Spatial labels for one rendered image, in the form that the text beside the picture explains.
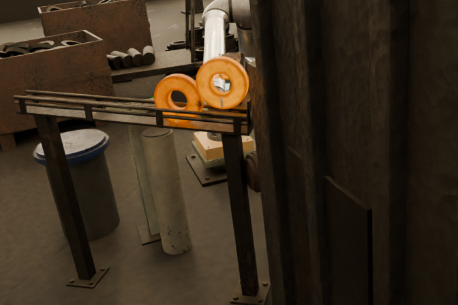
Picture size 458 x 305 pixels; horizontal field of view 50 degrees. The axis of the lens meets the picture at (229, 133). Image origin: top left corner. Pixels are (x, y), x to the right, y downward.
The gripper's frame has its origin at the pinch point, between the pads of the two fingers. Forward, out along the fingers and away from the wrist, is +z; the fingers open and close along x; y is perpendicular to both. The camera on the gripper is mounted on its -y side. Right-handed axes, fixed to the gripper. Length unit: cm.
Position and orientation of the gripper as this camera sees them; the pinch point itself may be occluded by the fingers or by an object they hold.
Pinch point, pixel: (221, 76)
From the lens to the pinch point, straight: 143.0
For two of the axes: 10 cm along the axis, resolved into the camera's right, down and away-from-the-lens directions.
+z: -2.9, 1.1, -9.5
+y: -0.3, -9.9, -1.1
